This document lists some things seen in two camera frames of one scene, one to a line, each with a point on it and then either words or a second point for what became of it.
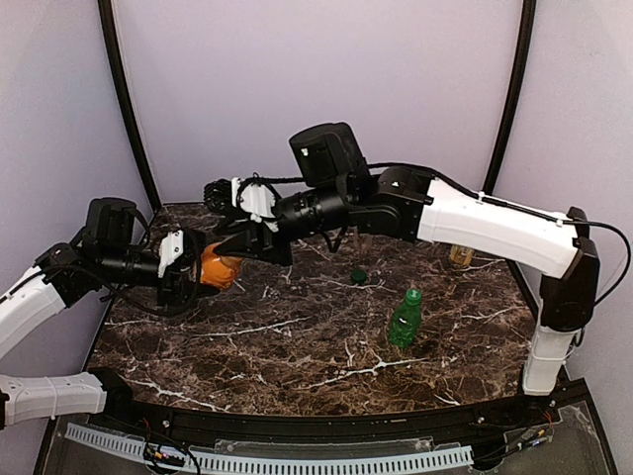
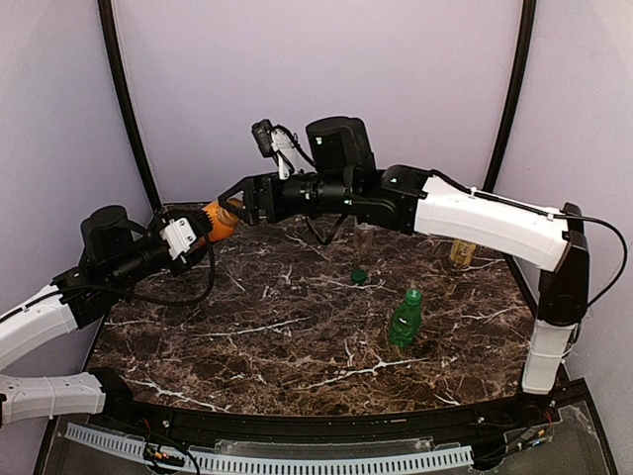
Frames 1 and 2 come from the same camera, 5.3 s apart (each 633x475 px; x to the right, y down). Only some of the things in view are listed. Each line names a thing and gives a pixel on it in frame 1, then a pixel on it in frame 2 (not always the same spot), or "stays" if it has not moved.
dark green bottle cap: [359, 275] stays
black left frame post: [108, 31] stays
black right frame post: [518, 93] stays
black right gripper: [267, 242] -> [267, 197]
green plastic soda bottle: [406, 320] stays
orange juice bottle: [219, 270] -> [225, 223]
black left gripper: [174, 284] -> [193, 224]
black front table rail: [478, 427] stays
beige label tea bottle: [462, 255] stays
